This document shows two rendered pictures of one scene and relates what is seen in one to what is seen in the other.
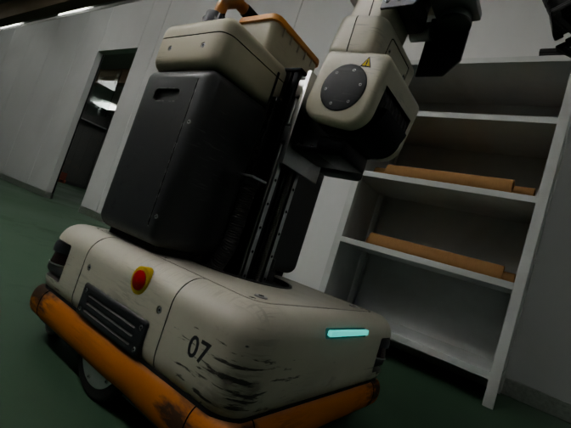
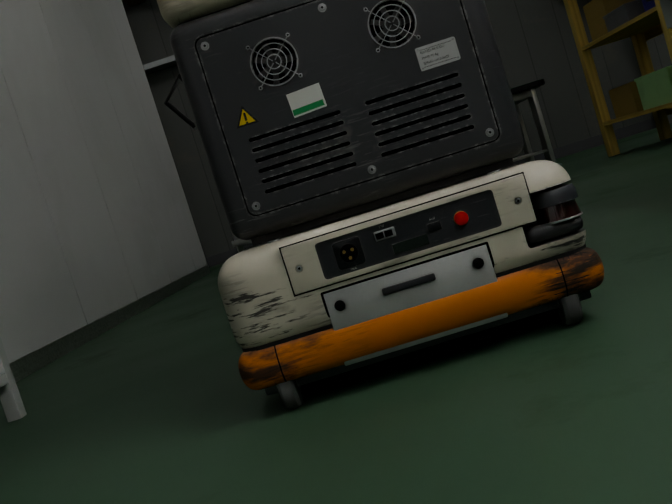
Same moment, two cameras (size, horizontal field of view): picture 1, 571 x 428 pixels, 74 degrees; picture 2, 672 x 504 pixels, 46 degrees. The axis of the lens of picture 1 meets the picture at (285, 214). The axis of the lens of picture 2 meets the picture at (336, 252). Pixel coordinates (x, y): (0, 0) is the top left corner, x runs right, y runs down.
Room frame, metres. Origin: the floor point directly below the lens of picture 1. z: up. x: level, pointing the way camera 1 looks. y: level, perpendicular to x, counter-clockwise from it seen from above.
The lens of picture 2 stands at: (1.96, 1.34, 0.32)
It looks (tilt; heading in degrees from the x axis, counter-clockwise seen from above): 4 degrees down; 236
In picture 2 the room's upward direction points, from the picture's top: 17 degrees counter-clockwise
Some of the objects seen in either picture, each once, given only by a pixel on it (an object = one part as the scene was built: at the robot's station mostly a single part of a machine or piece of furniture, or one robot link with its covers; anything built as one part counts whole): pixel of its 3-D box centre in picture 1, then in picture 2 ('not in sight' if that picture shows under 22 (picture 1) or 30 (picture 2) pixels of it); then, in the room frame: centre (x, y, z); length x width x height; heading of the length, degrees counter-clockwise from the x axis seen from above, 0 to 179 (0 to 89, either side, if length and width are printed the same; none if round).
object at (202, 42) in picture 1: (250, 154); (333, 51); (1.03, 0.14, 0.59); 0.55 x 0.34 x 0.83; 143
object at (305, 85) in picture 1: (351, 139); not in sight; (0.92, -0.10, 0.68); 0.28 x 0.27 x 0.25; 143
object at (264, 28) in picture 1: (274, 59); not in sight; (1.04, 0.16, 0.87); 0.23 x 0.15 x 0.11; 143
